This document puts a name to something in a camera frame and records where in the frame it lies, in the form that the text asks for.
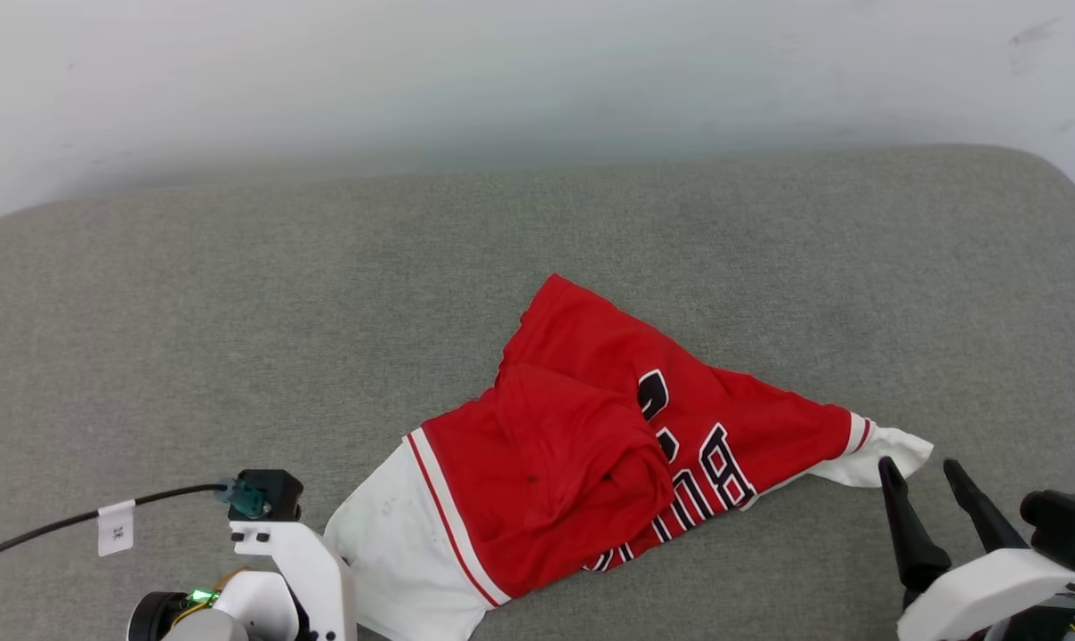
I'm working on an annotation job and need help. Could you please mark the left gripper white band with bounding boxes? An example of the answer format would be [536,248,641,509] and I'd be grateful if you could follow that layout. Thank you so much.
[128,521,358,641]

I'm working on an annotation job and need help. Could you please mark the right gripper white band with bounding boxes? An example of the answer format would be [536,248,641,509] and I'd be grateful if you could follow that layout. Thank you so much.
[878,457,1075,641]

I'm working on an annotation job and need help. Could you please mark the red and white basketball jersey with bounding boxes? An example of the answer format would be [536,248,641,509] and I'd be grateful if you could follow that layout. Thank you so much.
[324,273,934,641]

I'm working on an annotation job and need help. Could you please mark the grey fabric sofa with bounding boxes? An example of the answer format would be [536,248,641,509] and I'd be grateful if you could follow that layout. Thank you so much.
[0,145,1075,641]

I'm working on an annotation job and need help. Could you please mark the white paper cable tag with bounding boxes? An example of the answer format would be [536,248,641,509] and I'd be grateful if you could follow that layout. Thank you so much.
[97,500,136,557]

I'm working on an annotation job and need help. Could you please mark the black cable with teal plug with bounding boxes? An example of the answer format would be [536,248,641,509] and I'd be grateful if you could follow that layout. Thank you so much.
[0,478,267,568]

